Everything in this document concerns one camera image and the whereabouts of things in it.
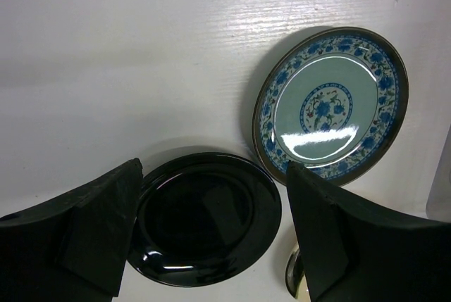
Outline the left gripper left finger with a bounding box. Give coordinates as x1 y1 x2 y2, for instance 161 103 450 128
1 158 143 301

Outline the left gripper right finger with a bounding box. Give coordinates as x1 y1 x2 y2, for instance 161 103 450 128
286 162 450 301

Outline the yellow brown plate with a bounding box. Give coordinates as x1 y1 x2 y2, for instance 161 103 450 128
285 246 311 302

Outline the black plate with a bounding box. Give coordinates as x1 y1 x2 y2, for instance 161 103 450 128
128 152 282 287

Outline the blue floral plate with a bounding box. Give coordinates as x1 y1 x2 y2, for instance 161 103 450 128
252 27 409 185

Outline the clear plastic bin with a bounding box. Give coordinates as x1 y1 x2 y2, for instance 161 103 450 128
426 131 451 222

